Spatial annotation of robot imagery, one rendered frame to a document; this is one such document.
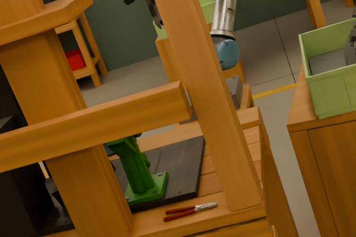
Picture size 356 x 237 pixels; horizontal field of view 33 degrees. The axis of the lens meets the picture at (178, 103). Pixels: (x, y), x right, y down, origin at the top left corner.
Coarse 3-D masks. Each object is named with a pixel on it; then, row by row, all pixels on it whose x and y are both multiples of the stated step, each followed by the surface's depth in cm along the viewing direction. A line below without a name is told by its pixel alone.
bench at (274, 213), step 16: (256, 128) 210; (256, 144) 197; (208, 160) 198; (256, 160) 186; (272, 160) 223; (208, 176) 187; (272, 176) 223; (208, 192) 177; (272, 192) 226; (160, 208) 178; (208, 208) 168; (224, 208) 165; (256, 208) 160; (272, 208) 228; (288, 208) 230; (144, 224) 172; (160, 224) 169; (176, 224) 166; (192, 224) 164; (208, 224) 164; (224, 224) 163; (240, 224) 164; (256, 224) 163; (272, 224) 230; (288, 224) 230
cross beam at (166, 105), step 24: (144, 96) 148; (168, 96) 147; (48, 120) 157; (72, 120) 152; (96, 120) 151; (120, 120) 151; (144, 120) 150; (168, 120) 149; (0, 144) 157; (24, 144) 156; (48, 144) 155; (72, 144) 154; (96, 144) 154; (0, 168) 159
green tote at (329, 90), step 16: (320, 32) 270; (336, 32) 269; (304, 48) 266; (320, 48) 272; (336, 48) 271; (304, 64) 231; (320, 80) 215; (336, 80) 215; (352, 80) 214; (320, 96) 218; (336, 96) 217; (352, 96) 216; (320, 112) 220; (336, 112) 219
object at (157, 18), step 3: (156, 6) 217; (156, 9) 217; (156, 12) 217; (156, 15) 217; (159, 15) 218; (153, 18) 217; (156, 18) 217; (159, 18) 218; (156, 21) 218; (156, 24) 219; (159, 24) 218; (159, 27) 219
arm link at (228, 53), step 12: (216, 0) 240; (228, 0) 238; (216, 12) 239; (228, 12) 237; (216, 24) 237; (228, 24) 237; (216, 36) 235; (228, 36) 235; (216, 48) 232; (228, 48) 233; (228, 60) 234
